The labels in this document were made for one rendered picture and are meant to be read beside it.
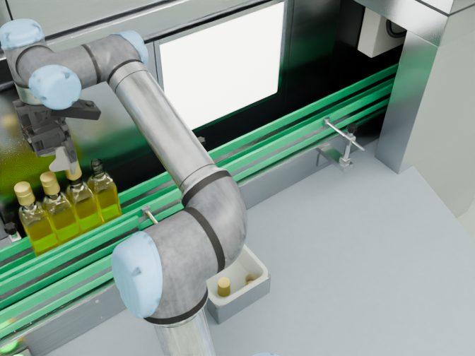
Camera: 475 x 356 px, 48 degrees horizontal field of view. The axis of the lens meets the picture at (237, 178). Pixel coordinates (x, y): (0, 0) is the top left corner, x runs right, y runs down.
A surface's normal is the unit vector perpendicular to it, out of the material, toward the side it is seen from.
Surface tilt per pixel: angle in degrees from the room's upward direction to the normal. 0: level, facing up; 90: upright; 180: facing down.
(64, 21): 90
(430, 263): 0
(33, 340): 90
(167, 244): 17
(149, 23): 90
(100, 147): 90
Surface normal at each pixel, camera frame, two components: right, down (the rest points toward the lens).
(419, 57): -0.81, 0.41
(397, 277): 0.01, -0.70
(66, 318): 0.59, 0.58
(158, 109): 0.15, -0.44
